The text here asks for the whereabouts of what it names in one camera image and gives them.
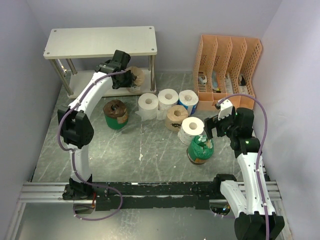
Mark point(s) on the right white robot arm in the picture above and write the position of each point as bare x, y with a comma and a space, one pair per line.
255, 216

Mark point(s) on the aluminium frame rail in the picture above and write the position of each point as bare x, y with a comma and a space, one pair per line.
43, 192

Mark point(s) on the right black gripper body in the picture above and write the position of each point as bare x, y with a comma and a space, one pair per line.
224, 126

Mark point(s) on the white two-tier shelf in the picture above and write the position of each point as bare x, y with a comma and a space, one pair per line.
66, 44

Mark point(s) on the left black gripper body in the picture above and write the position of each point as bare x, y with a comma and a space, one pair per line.
127, 81

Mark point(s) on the kraft-wrapped paper roll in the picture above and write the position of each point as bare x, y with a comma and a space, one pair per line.
175, 116
139, 79

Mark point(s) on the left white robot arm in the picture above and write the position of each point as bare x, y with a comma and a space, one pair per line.
74, 126

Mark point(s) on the white paper roll front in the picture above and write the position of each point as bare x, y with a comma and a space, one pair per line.
190, 127

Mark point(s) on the green torn-wrapped paper roll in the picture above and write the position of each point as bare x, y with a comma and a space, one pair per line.
200, 150

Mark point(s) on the white paper roll left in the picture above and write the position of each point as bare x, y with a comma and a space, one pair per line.
148, 104

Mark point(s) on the blue-wrapped white paper roll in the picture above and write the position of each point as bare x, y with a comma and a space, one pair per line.
189, 100

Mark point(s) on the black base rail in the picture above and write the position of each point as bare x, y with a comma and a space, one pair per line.
146, 195

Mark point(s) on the brown-green paper roll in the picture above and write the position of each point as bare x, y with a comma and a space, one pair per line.
116, 114

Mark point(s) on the white paper roll middle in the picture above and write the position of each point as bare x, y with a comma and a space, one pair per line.
167, 98

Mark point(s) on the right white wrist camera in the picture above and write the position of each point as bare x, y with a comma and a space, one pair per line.
225, 108

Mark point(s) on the orange file organizer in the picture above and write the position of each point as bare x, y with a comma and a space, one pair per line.
220, 61

